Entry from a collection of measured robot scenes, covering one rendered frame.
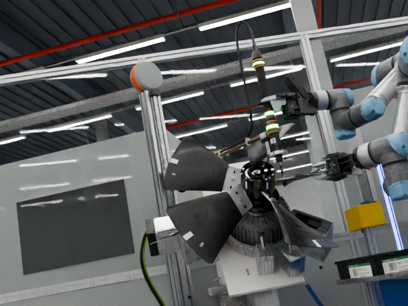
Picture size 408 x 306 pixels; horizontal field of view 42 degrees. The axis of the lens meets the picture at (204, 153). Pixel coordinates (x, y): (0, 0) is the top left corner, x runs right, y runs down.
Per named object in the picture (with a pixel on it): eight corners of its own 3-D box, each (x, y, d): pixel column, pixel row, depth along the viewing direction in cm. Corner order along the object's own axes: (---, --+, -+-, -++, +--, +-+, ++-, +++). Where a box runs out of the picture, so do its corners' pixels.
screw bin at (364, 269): (339, 283, 172) (333, 261, 174) (382, 274, 178) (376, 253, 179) (379, 280, 152) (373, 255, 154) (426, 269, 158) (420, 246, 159)
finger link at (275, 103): (267, 110, 188) (289, 109, 192) (263, 95, 190) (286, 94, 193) (263, 113, 191) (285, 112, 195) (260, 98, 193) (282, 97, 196)
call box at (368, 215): (350, 235, 222) (343, 210, 225) (373, 231, 223) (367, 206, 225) (362, 231, 207) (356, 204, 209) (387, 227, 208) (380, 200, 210)
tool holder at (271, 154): (260, 159, 192) (255, 133, 194) (274, 159, 196) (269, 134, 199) (278, 152, 185) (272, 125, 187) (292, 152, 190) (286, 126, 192)
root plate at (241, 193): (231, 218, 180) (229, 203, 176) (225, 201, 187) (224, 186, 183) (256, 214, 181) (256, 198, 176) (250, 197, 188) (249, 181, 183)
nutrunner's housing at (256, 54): (272, 163, 190) (246, 45, 200) (280, 163, 192) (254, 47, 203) (280, 160, 187) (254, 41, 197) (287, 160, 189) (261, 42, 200)
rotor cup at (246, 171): (243, 215, 184) (241, 186, 176) (234, 188, 195) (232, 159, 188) (283, 207, 185) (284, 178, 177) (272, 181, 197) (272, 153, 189)
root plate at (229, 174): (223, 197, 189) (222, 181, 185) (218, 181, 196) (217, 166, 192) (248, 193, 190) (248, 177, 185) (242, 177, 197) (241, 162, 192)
